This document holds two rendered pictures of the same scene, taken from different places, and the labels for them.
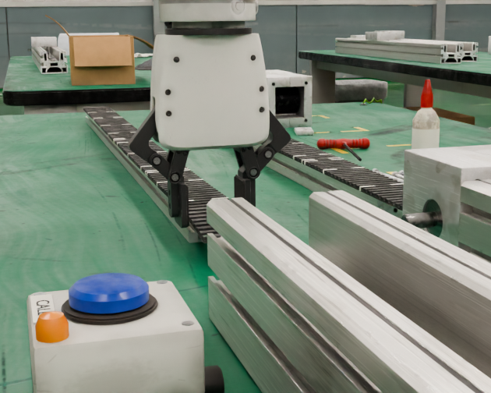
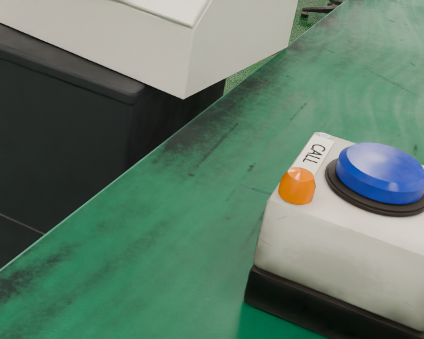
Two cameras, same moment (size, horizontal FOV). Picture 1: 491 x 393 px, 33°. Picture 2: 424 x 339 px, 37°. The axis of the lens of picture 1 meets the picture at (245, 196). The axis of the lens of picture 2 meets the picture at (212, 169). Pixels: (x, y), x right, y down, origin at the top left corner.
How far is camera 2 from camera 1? 0.14 m
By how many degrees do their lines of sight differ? 36
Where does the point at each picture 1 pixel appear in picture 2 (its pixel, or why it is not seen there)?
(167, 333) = (412, 252)
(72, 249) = not seen: outside the picture
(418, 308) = not seen: outside the picture
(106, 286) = (378, 165)
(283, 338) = not seen: outside the picture
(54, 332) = (294, 194)
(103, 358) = (332, 242)
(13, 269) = (362, 82)
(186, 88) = not seen: outside the picture
